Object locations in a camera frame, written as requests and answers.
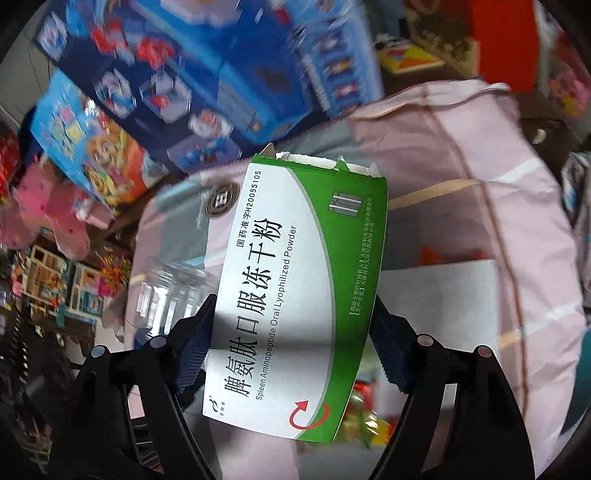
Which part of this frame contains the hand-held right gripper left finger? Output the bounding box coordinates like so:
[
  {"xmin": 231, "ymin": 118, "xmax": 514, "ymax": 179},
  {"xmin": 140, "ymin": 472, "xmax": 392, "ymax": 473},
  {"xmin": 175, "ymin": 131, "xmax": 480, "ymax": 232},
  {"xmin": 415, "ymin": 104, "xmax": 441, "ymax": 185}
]
[{"xmin": 69, "ymin": 293, "xmax": 219, "ymax": 480}]

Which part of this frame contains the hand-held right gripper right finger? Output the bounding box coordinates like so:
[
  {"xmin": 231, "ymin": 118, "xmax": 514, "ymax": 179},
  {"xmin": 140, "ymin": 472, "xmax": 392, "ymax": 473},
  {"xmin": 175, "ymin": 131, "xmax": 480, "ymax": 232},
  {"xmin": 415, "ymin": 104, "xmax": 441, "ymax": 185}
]
[{"xmin": 369, "ymin": 295, "xmax": 528, "ymax": 480}]

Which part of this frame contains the green and white medicine box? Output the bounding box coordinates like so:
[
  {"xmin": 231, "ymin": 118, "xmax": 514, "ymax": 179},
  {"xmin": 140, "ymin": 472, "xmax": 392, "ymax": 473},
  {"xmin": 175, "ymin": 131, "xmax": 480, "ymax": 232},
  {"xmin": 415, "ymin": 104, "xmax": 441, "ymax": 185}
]
[{"xmin": 202, "ymin": 143, "xmax": 389, "ymax": 443}]

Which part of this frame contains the clear plastic bottle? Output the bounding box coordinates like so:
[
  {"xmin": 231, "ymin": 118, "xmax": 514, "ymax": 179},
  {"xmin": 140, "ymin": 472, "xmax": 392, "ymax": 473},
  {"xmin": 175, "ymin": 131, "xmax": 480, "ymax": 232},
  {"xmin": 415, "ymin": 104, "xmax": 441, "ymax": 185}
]
[{"xmin": 131, "ymin": 258, "xmax": 218, "ymax": 343}]

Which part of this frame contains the white flat paper box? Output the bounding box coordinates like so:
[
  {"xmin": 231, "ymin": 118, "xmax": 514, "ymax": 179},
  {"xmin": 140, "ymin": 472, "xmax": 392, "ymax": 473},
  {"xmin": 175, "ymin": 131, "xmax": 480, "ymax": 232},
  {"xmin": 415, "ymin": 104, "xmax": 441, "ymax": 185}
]
[{"xmin": 378, "ymin": 259, "xmax": 502, "ymax": 384}]

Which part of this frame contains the colourful toy set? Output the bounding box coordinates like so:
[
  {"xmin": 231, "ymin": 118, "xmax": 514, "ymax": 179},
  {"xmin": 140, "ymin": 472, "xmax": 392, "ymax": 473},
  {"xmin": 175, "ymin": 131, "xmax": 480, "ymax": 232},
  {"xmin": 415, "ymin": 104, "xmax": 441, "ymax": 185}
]
[{"xmin": 9, "ymin": 244, "xmax": 132, "ymax": 326}]

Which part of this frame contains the pink plaid bedsheet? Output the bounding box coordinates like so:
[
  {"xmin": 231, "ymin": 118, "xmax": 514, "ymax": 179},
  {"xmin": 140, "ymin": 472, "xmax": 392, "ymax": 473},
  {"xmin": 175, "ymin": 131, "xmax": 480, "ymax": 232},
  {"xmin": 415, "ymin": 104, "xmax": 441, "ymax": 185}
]
[{"xmin": 104, "ymin": 78, "xmax": 589, "ymax": 480}]

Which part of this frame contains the pink dotted toy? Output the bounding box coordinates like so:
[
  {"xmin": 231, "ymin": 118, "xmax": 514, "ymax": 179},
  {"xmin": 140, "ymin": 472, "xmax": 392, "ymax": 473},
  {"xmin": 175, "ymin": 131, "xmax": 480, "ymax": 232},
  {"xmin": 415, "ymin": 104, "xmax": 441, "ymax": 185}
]
[{"xmin": 0, "ymin": 164, "xmax": 116, "ymax": 260}]

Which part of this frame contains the light blue cartoon toy box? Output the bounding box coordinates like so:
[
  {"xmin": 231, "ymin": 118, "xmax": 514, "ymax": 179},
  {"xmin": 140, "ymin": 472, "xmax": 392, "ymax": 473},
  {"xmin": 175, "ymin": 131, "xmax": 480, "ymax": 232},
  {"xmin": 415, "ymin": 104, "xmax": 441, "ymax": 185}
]
[{"xmin": 30, "ymin": 71, "xmax": 169, "ymax": 217}]

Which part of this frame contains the dark blue toy box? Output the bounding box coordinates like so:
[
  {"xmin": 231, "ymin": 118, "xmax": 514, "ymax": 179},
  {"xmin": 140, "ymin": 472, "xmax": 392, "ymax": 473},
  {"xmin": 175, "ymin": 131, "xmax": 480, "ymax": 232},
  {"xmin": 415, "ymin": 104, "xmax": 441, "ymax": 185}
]
[{"xmin": 32, "ymin": 0, "xmax": 259, "ymax": 175}]

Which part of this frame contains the orange wooden puzzle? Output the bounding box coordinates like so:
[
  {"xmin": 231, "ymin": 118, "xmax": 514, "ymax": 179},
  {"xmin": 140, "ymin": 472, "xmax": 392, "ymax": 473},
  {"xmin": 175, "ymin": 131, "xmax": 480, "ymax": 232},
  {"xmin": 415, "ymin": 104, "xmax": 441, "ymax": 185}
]
[{"xmin": 376, "ymin": 44, "xmax": 448, "ymax": 78}]

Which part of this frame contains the red box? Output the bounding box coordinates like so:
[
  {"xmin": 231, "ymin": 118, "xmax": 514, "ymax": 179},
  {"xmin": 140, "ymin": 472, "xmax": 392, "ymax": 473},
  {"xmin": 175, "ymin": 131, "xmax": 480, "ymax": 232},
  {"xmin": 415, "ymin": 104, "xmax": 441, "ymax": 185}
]
[{"xmin": 480, "ymin": 0, "xmax": 539, "ymax": 93}]

